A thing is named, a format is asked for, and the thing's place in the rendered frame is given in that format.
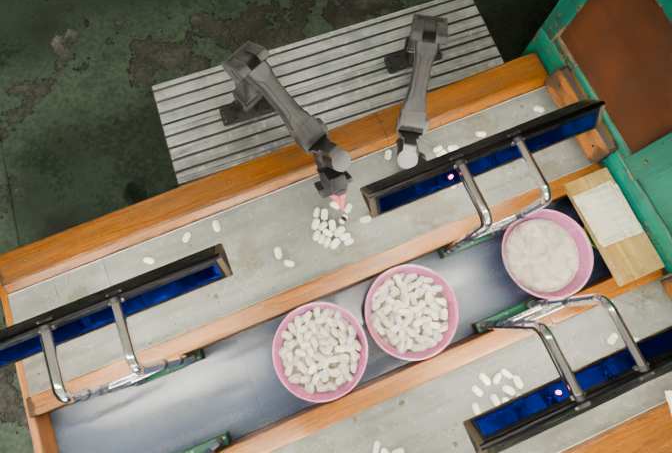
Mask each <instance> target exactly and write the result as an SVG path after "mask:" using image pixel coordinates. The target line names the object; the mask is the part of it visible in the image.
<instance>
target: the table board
mask: <svg viewBox="0 0 672 453"><path fill-rule="evenodd" d="M8 295H9V294H8V293H7V292H6V291H5V289H4V288H3V287H2V286H1V282H0V296H1V301H2V305H3V310H4V314H5V319H6V323H7V327H9V326H12V325H14V321H13V316H12V312H11V308H10V303H9V299H8ZM15 364H16V369H17V373H18V378H19V383H20V387H21V392H22V396H23V401H24V405H25V410H26V414H27V419H28V423H29V428H30V433H31V437H32V442H33V446H34V451H35V453H58V449H57V444H56V440H55V436H54V431H53V427H52V423H51V418H50V414H49V413H50V412H49V413H46V414H43V415H40V416H36V417H33V418H30V416H29V412H28V407H27V403H26V398H28V397H30V392H29V388H28V383H27V379H26V374H25V370H24V366H23V361H20V362H17V363H15Z"/></svg>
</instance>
